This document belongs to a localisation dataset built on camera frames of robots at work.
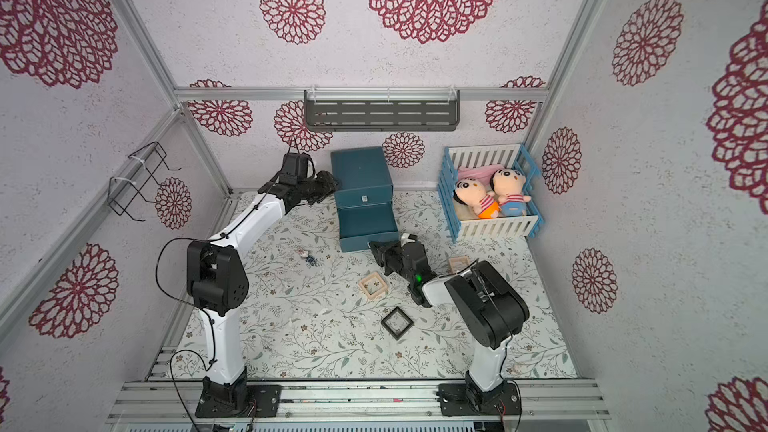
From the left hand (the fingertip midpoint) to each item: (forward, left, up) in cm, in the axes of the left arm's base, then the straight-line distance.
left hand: (340, 184), depth 93 cm
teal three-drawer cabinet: (-5, -8, -3) cm, 10 cm away
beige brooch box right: (-17, -38, -21) cm, 46 cm away
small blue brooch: (-16, +11, -20) cm, 28 cm away
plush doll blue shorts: (+4, -56, -7) cm, 56 cm away
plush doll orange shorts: (+4, -45, -9) cm, 46 cm away
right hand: (-16, -10, -9) cm, 21 cm away
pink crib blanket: (+16, -51, -11) cm, 54 cm away
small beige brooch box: (-25, -10, -21) cm, 34 cm away
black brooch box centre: (-37, -18, -20) cm, 45 cm away
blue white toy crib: (+20, -62, -6) cm, 65 cm away
